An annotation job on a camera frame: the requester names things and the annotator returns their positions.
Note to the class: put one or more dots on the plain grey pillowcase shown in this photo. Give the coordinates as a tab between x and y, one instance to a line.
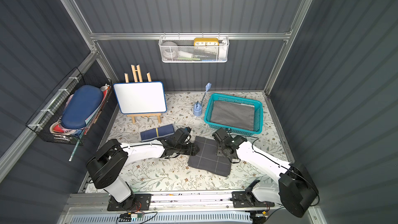
241	116

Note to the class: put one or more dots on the teal plastic basket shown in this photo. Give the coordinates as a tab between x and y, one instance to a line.
258	123

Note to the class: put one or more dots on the yellow clock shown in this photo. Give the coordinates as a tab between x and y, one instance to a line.
206	42

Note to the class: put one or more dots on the white wire wall basket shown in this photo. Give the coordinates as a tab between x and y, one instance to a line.
188	53

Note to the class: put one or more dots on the tape roll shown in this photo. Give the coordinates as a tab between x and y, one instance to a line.
169	50

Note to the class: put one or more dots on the dark grey checked pillowcase front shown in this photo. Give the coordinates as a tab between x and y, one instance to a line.
207	158

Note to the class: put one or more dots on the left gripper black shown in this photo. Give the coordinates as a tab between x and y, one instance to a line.
188	149

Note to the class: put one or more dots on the blue oval case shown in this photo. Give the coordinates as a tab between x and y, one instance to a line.
82	105

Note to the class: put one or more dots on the blue pen holder cup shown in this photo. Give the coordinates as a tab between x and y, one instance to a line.
197	109

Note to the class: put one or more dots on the navy blue pillowcase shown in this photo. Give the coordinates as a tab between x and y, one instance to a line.
157	133

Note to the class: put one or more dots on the aluminium mounting rail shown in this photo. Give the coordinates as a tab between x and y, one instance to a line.
163	201

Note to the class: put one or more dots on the wooden easel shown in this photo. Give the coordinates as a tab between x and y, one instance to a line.
137	76

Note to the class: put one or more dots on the small whiteboard blue frame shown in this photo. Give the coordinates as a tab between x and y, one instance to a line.
141	98

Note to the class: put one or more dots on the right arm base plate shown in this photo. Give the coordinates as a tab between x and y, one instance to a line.
240	199

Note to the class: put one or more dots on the black wire side basket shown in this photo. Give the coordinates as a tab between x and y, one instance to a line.
46	122

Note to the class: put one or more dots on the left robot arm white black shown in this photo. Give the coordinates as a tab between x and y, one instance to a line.
107	163

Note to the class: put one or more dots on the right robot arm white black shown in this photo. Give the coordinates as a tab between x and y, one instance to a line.
293	187

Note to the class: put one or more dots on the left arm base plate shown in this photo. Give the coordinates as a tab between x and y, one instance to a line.
137	202

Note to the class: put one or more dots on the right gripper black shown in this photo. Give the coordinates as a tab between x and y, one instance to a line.
219	149

